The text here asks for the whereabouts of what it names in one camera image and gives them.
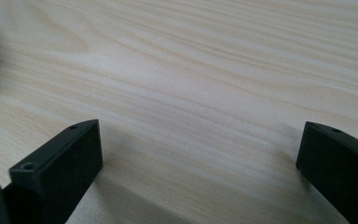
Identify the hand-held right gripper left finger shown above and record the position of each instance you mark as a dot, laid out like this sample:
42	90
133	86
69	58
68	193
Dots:
59	174

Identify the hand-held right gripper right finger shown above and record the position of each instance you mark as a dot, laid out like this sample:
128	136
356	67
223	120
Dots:
341	168

